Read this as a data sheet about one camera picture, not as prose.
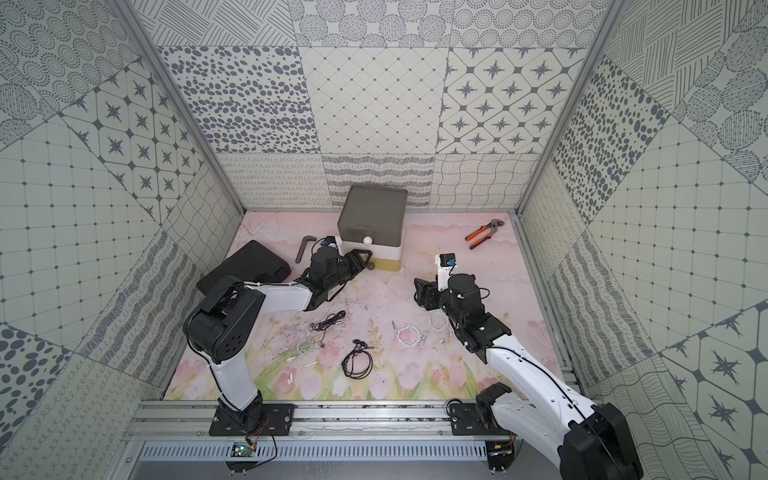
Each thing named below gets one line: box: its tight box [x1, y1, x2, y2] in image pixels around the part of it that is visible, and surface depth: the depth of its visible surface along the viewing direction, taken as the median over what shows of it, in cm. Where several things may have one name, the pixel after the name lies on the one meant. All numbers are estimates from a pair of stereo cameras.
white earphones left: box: [285, 331, 320, 386], surface depth 86 cm
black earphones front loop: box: [341, 339, 375, 380], surface depth 85 cm
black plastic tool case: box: [197, 240, 291, 294], surface depth 100 cm
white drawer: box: [341, 241, 403, 260], surface depth 95 cm
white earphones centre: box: [391, 320, 426, 347], surface depth 90 cm
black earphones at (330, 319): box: [309, 310, 346, 340], surface depth 92 cm
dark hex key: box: [295, 235, 317, 263], surface depth 113 cm
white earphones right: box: [429, 314, 449, 331], surface depth 92 cm
